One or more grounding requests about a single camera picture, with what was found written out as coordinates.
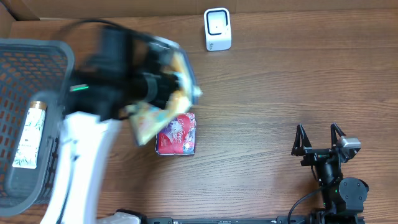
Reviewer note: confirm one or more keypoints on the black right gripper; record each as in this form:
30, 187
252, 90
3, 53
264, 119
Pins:
299, 149

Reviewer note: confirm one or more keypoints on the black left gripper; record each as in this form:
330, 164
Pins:
171, 85

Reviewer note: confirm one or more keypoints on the yellow snack bag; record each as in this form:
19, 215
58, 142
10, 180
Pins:
147, 120

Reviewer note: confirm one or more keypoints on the red purple pad pack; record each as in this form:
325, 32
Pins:
178, 137

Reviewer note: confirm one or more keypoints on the white bamboo print tube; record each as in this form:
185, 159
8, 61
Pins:
28, 147

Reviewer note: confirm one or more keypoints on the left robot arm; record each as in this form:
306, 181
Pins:
131, 72

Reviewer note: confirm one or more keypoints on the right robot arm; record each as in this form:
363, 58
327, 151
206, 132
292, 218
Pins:
343, 197

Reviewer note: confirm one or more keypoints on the white barcode scanner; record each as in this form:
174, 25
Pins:
217, 24

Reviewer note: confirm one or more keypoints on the grey plastic basket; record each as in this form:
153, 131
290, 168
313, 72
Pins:
31, 70

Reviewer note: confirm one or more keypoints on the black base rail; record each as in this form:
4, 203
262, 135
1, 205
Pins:
168, 220

